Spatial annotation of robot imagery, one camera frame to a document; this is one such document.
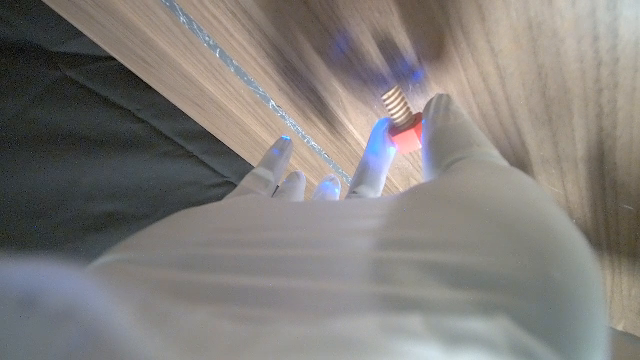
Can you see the grey tape outline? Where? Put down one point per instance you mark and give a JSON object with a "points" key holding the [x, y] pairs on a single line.
{"points": [[250, 85]]}

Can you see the black backdrop curtain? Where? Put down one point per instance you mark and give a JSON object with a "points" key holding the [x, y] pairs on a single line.
{"points": [[90, 150]]}

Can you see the red-headed wooden screw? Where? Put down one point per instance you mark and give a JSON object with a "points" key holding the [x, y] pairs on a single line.
{"points": [[407, 137]]}

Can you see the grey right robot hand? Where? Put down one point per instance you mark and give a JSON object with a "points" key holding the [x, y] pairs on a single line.
{"points": [[325, 280]]}

